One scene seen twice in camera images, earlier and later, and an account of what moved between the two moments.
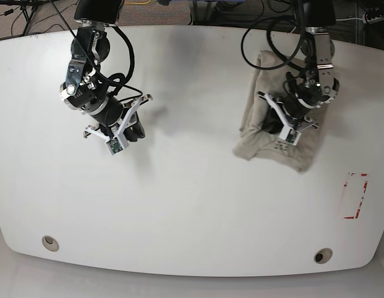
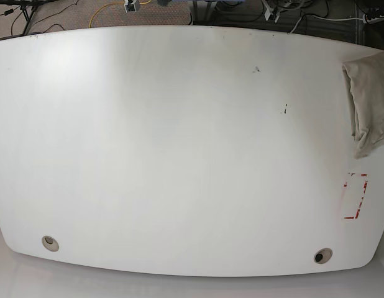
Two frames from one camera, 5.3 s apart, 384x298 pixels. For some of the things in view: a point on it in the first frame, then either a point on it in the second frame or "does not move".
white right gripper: [273, 123] -> [269, 11]
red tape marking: [345, 185] does not move
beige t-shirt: [268, 76] -> [368, 81]
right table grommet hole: [323, 256] does not move
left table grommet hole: [50, 243] does not move
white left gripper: [131, 126] -> [132, 5]
